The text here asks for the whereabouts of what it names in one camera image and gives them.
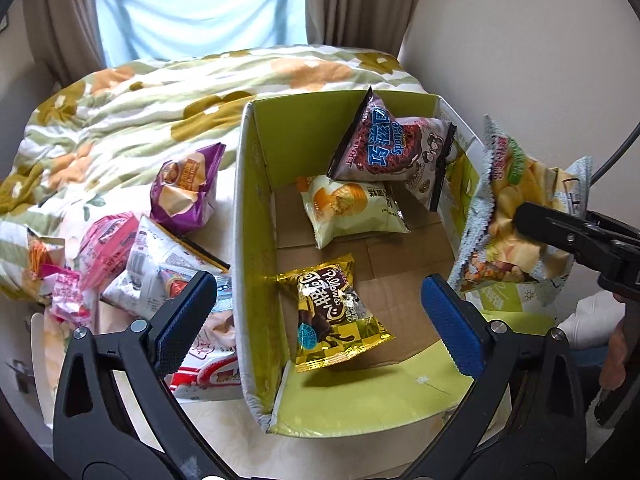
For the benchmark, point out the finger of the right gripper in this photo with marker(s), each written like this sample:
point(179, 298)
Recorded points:
point(550, 227)

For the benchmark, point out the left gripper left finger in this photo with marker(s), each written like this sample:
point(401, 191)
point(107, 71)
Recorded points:
point(114, 415)

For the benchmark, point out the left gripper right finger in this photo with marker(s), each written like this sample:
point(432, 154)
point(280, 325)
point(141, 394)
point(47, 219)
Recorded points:
point(523, 416)

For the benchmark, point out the light green corn chip bag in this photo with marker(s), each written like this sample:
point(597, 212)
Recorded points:
point(493, 249)

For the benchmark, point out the pink white snack bag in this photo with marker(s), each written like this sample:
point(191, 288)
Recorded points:
point(68, 301)

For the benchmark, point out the gold chocolate snack bag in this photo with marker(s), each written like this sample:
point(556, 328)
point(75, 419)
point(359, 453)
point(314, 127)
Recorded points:
point(333, 324)

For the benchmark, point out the right hand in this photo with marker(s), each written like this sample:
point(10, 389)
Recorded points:
point(613, 372)

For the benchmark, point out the red blue white snack bag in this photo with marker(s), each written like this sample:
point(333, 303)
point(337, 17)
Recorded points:
point(210, 370)

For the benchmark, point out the newspaper print Tatre bag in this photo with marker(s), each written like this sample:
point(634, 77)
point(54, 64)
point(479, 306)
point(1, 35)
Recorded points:
point(154, 258)

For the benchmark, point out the pink flat snack bag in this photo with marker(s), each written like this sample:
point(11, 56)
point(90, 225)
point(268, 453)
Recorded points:
point(105, 248)

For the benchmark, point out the orange white snack bag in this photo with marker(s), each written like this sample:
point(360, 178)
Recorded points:
point(23, 253)

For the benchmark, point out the dark red chocolate snack bag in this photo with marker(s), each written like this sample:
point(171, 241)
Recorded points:
point(380, 147)

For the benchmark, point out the purple snack bag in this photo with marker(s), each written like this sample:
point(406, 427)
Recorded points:
point(183, 193)

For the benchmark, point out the pale yellow orange snack bag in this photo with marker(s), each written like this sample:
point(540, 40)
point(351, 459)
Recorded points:
point(346, 208)

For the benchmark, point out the floral green orange quilt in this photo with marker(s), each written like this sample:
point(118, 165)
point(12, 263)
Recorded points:
point(94, 148)

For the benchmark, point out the beige curtain right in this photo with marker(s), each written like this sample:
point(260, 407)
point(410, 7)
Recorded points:
point(369, 24)

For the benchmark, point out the beige curtain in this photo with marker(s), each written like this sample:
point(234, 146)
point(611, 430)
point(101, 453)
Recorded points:
point(369, 24)
point(64, 35)

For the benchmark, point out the light blue window cloth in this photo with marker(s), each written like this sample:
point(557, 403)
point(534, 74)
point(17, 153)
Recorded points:
point(174, 29)

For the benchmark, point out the beige curtain left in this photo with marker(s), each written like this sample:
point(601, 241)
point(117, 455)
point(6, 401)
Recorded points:
point(64, 35)

